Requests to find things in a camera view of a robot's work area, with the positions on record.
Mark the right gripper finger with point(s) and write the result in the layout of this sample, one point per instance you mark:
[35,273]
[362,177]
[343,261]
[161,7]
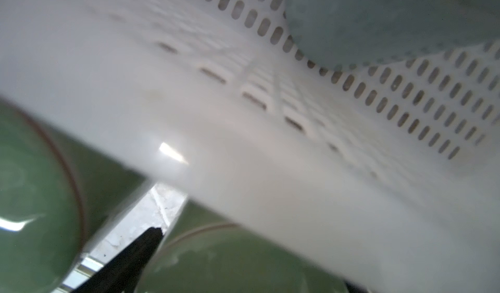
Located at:
[122,273]

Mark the green tea canister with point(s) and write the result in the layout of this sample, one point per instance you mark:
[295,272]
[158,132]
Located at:
[205,252]
[59,199]

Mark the white plastic basket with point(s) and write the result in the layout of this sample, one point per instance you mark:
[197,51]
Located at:
[386,174]

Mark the blue tea canister front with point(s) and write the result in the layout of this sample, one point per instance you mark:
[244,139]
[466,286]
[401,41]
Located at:
[338,34]

